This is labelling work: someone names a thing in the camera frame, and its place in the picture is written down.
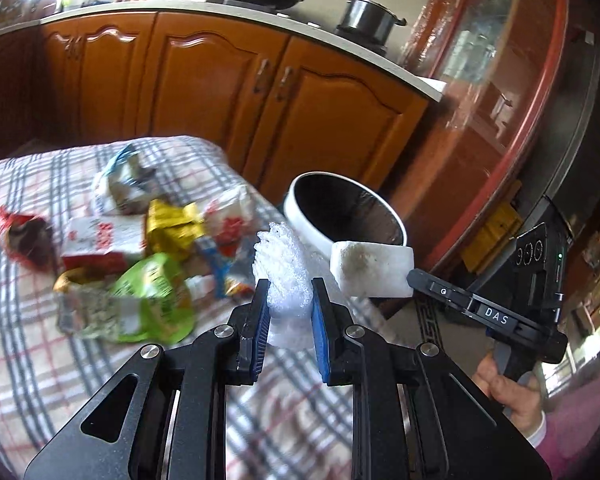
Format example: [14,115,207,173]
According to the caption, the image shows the gas stove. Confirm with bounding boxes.
[222,0,388,58]

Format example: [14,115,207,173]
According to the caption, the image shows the red white carton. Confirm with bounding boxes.
[60,216,146,273]

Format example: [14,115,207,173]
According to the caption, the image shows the green snack pouch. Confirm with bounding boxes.
[109,252,195,344]

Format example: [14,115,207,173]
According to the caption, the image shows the white sponge block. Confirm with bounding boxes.
[330,240,414,299]

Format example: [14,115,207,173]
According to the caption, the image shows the steel cooking pot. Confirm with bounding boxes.
[336,0,407,47]

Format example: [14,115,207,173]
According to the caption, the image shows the dark red snack wrapper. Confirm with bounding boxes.
[0,206,58,275]

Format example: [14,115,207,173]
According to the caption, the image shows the yellow snack wrapper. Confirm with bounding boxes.
[146,200,206,261]

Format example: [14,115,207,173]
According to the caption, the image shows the white red plastic bag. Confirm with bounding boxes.
[202,184,258,258]

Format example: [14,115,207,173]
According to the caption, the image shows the blue white crumpled wrapper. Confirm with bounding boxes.
[90,144,162,216]

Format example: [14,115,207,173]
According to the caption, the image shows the wooden lower cabinets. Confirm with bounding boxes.
[0,9,434,202]

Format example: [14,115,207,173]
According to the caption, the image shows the wooden glass display cabinet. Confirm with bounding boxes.
[385,0,579,271]

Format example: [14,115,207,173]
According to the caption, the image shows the white rimmed trash bin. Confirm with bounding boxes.
[282,171,407,258]

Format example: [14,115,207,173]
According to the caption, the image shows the pink sleeve forearm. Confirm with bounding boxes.
[527,377,600,479]

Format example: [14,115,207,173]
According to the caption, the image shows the white foam net sleeve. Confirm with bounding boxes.
[252,223,313,351]

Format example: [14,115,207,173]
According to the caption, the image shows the person's right hand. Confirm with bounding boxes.
[472,352,546,446]

